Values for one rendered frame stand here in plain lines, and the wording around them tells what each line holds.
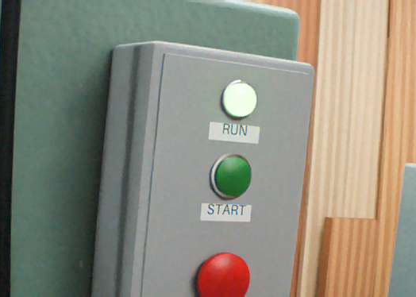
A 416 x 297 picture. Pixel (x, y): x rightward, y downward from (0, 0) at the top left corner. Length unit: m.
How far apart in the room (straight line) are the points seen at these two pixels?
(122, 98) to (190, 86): 0.04
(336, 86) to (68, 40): 1.68
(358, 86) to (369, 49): 0.11
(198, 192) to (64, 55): 0.11
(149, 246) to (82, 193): 0.07
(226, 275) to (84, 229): 0.09
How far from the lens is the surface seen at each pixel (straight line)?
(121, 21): 0.45
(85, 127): 0.44
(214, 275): 0.40
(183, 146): 0.39
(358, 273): 2.08
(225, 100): 0.40
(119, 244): 0.41
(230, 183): 0.40
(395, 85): 2.20
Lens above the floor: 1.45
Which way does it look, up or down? 5 degrees down
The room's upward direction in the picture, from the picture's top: 6 degrees clockwise
